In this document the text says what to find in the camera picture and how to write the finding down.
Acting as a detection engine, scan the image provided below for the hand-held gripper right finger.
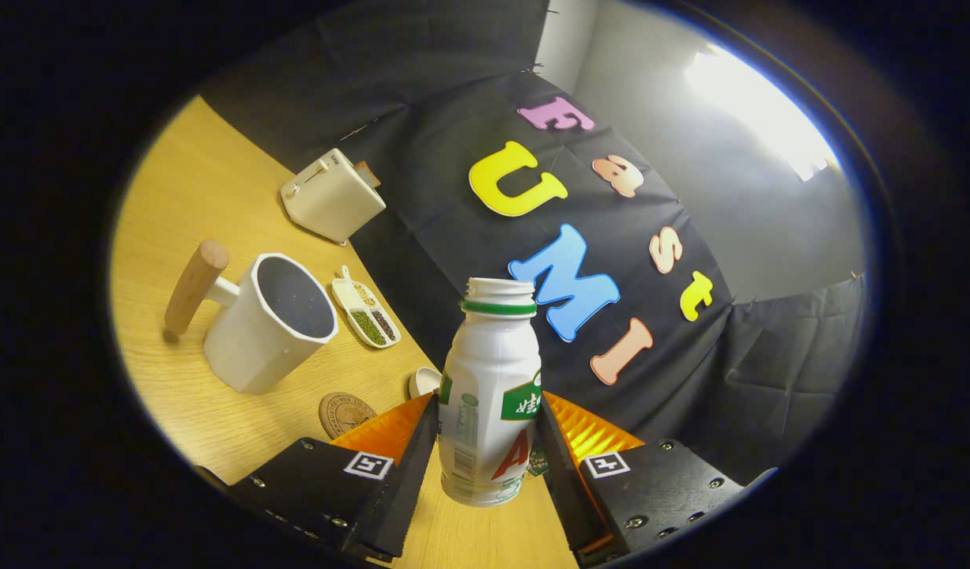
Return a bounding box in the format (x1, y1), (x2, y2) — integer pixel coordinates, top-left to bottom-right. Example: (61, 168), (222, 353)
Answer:
(536, 391), (778, 567)

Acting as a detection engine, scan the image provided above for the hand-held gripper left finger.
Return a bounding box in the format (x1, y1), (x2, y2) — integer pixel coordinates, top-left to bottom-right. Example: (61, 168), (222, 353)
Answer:
(196, 394), (440, 563)

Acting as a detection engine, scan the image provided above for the round wooden coaster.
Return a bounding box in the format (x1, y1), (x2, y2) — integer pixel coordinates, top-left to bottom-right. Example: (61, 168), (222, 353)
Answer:
(319, 392), (379, 440)

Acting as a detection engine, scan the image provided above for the white juice bottle green label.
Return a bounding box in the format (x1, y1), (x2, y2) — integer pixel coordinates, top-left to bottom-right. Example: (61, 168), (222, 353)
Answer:
(437, 277), (542, 507)

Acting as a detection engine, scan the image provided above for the white cup wooden handle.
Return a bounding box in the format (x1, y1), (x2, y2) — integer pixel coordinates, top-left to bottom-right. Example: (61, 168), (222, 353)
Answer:
(164, 239), (339, 395)

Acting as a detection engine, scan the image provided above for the white round plate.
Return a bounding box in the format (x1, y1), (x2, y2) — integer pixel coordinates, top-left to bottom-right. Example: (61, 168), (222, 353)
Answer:
(408, 367), (443, 400)

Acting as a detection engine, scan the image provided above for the white divided dish of beans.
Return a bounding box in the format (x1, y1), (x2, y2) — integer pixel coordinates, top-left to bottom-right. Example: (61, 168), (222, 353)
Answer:
(331, 265), (402, 349)

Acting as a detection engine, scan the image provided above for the cream toaster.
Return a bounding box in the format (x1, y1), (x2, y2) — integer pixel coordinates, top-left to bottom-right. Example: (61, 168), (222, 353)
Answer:
(280, 148), (387, 246)

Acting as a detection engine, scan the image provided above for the wooden table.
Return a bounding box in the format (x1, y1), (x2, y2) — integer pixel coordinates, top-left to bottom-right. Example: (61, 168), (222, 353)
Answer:
(109, 95), (580, 569)

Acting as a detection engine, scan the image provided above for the bright ceiling light panel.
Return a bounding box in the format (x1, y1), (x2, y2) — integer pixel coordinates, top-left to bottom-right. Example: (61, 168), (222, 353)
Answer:
(684, 43), (841, 183)

